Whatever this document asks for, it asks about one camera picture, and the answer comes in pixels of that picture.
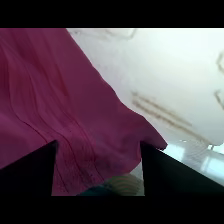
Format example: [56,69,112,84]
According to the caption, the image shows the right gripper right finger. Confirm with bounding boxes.
[140,141,224,197]

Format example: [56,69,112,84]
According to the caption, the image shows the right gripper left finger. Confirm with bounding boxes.
[0,139,59,197]

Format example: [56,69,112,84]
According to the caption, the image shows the pink garment with black stripes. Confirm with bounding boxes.
[0,27,169,197]

